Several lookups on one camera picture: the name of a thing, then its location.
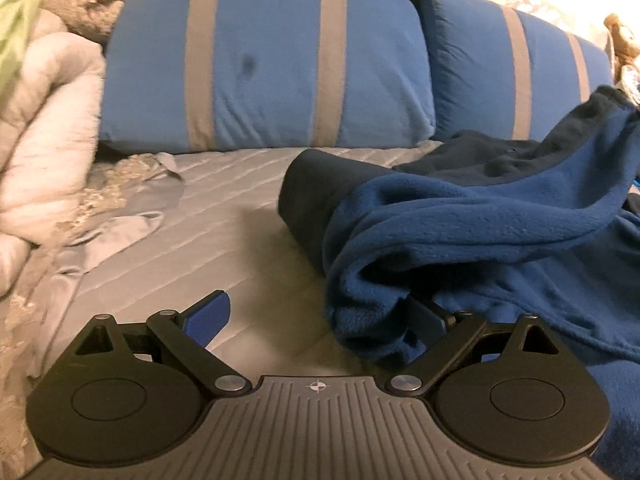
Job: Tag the grey sheet with lace trim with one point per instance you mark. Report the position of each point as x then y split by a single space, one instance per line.
110 230

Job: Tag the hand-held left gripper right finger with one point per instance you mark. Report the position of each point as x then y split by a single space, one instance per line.
425 317

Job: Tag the white puffy comforter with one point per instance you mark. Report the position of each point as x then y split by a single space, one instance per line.
45 135

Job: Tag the quilted grey bedspread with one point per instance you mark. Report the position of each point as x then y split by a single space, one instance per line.
225 210

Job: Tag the blue pillow with grey stripes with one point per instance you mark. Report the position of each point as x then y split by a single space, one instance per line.
470 70

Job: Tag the blue fleece jacket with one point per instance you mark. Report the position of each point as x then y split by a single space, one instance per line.
450 220

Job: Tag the brown teddy bear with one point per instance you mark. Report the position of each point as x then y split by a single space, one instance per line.
622 35

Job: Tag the light green cloth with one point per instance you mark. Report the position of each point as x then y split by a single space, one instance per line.
15 20

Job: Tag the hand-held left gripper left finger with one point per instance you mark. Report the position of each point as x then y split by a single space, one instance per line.
207 321

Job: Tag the stained blue pillow grey stripes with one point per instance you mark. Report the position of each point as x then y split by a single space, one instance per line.
260 85

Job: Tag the beige fuzzy blanket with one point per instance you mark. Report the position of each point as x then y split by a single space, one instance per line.
95 0

